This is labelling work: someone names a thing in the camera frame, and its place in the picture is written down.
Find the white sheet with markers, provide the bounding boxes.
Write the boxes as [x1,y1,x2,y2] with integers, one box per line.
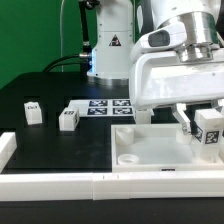
[68,99,133,117]

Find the white square tabletop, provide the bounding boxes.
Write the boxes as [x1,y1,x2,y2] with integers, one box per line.
[111,124,224,172]

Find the white thin cable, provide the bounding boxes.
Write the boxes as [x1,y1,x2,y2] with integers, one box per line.
[59,0,67,73]

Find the black cable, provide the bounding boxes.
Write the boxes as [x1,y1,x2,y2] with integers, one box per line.
[42,0,101,73]

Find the white U-shaped fence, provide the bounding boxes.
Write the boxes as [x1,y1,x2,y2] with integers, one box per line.
[0,132,224,201]

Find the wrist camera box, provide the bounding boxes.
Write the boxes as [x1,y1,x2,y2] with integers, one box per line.
[130,25,187,64]

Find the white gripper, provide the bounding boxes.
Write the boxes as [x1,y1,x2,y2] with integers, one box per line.
[129,49,224,135]

